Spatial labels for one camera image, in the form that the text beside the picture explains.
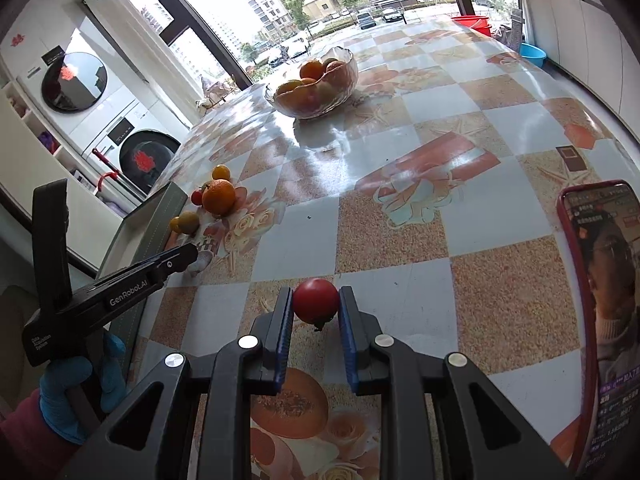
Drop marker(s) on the large orange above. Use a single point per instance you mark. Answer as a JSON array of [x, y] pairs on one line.
[[218, 197]]

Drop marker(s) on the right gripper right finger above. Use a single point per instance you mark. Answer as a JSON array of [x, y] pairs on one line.
[[381, 365]]

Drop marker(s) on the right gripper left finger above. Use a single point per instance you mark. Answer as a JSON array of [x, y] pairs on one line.
[[252, 365]]

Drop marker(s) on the red plastic basin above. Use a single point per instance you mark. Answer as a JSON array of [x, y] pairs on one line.
[[476, 22]]

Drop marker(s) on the grey shallow tray box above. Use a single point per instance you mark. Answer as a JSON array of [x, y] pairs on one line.
[[142, 234]]

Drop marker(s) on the glass fruit bowl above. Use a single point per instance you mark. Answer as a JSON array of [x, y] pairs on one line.
[[309, 99]]

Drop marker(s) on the upper white dryer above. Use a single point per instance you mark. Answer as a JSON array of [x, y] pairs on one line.
[[73, 87]]

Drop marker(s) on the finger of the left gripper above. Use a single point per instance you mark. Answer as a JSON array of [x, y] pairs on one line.
[[173, 260]]

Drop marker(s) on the orange in bowl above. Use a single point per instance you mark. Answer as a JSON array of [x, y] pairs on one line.
[[313, 69]]

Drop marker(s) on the small orange fruit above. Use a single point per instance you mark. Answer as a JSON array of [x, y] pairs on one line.
[[175, 225]]

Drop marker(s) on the white low cabinet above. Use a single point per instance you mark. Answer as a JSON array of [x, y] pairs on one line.
[[581, 37]]

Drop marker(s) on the small red cherry tomato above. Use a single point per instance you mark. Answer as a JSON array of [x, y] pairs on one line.
[[197, 197]]

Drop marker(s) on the yellow green round fruit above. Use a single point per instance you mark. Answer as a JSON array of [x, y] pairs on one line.
[[188, 222]]

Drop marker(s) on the red case smartphone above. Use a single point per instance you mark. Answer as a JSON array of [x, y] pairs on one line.
[[601, 224]]

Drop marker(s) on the lower white washing machine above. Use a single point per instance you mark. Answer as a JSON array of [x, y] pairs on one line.
[[136, 145]]

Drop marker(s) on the blue gloved left hand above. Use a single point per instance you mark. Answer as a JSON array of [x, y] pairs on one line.
[[66, 387]]

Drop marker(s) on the small orange kumquat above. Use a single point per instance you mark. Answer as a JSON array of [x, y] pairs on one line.
[[221, 172]]

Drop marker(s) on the blue plastic basin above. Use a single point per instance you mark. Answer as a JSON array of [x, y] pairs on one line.
[[533, 54]]

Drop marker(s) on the red handled broom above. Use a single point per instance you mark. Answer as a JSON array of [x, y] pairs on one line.
[[115, 174]]

